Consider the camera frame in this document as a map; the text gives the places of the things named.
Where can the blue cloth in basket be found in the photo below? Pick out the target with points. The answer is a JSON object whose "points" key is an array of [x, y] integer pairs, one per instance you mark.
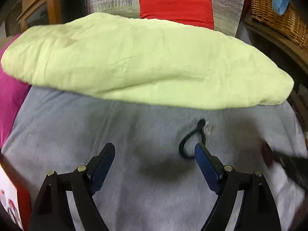
{"points": [[279, 6]]}

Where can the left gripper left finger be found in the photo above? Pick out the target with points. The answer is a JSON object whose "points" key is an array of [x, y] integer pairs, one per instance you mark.
{"points": [[51, 210]]}

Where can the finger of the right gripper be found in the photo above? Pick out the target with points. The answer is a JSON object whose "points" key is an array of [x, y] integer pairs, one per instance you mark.
{"points": [[295, 167]]}

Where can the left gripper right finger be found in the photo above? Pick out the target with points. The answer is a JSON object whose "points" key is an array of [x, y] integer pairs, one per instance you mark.
{"points": [[258, 209]]}

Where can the grey bed blanket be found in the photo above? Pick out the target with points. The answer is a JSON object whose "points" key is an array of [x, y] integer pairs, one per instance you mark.
{"points": [[149, 186]]}

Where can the magenta pillow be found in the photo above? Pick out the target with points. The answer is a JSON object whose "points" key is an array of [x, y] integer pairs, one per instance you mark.
{"points": [[13, 94]]}

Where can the small red pillow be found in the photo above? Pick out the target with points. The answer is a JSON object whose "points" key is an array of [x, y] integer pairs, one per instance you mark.
{"points": [[197, 13]]}

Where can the light green folded quilt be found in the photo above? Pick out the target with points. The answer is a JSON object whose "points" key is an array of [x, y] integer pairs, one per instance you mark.
{"points": [[147, 61]]}

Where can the wooden cabinet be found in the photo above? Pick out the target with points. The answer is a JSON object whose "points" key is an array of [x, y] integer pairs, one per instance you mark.
{"points": [[42, 12]]}

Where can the red box lid tray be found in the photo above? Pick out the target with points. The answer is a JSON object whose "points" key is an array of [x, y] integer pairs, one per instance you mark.
{"points": [[15, 198]]}

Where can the maroon hair band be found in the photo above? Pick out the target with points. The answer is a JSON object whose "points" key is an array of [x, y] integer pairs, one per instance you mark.
{"points": [[267, 154]]}

